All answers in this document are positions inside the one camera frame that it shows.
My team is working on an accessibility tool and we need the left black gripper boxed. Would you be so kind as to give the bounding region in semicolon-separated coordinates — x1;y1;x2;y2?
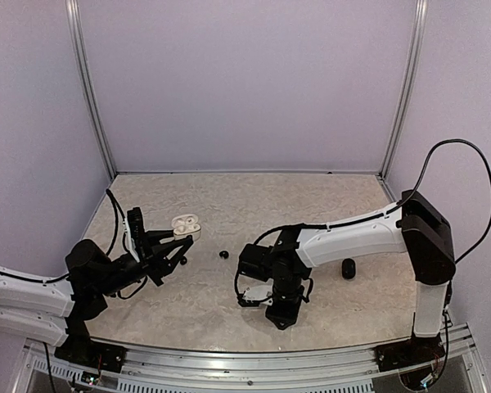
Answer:
96;228;191;296

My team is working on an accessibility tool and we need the white earbud charging case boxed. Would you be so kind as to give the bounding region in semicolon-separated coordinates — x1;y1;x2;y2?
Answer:
171;214;201;241

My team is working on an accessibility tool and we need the black oval charging case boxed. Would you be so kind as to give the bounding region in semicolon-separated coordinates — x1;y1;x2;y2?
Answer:
341;258;356;280

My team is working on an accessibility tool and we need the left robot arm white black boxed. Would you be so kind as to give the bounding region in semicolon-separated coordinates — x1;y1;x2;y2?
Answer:
0;230;197;364

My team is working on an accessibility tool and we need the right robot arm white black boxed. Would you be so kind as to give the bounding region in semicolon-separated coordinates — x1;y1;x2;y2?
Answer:
236;190;456;364

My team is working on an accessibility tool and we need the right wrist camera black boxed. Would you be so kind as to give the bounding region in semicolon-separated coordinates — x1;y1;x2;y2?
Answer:
238;284;273;308

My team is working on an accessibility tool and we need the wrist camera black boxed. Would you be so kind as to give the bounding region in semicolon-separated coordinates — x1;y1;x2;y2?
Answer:
238;284;273;308
124;207;144;263

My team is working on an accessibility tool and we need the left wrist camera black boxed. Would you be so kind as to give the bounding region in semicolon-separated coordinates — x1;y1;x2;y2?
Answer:
124;207;144;263

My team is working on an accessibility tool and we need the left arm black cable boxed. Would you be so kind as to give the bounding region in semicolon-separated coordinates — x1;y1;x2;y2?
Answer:
104;187;128;255

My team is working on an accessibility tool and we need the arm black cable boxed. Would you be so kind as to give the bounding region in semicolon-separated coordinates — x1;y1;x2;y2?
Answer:
396;138;491;265
104;187;128;255

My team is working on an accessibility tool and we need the front aluminium rail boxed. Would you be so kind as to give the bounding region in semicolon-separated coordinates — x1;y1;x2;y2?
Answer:
16;323;486;393

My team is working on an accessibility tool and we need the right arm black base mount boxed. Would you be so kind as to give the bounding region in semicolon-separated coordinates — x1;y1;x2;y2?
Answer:
374;334;446;373

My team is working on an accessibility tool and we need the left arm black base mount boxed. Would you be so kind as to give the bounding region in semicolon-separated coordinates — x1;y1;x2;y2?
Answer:
54;318;127;373

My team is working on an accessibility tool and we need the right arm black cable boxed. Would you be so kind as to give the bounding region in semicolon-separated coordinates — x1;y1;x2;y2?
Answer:
396;138;491;265

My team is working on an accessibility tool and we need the left aluminium frame post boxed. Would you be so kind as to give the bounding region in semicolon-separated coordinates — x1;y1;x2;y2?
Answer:
65;0;118;181

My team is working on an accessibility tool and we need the aluminium frame post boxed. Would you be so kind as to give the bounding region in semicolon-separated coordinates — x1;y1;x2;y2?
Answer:
65;0;118;181
380;0;429;182

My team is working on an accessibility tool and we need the right aluminium frame post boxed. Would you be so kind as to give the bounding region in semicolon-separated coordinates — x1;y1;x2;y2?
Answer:
380;0;429;182

